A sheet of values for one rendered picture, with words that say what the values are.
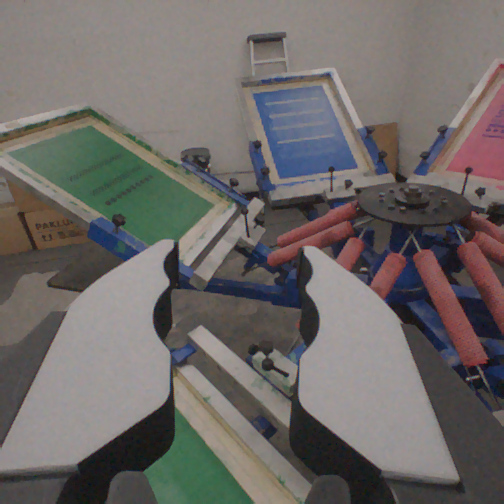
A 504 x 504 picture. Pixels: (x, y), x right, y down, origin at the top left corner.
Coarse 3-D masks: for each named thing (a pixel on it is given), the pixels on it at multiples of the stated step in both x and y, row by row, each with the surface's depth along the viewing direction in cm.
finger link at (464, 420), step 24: (408, 336) 9; (432, 360) 8; (432, 384) 7; (456, 384) 7; (456, 408) 7; (480, 408) 7; (456, 432) 7; (480, 432) 7; (456, 456) 6; (480, 456) 6; (384, 480) 6; (480, 480) 6
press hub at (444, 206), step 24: (384, 192) 109; (408, 192) 100; (432, 192) 104; (456, 192) 105; (384, 216) 95; (408, 216) 94; (432, 216) 93; (456, 216) 92; (360, 264) 130; (408, 264) 107; (408, 288) 107; (408, 312) 106
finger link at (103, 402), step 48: (96, 288) 10; (144, 288) 10; (96, 336) 8; (144, 336) 8; (48, 384) 7; (96, 384) 7; (144, 384) 7; (48, 432) 6; (96, 432) 6; (144, 432) 7; (96, 480) 6
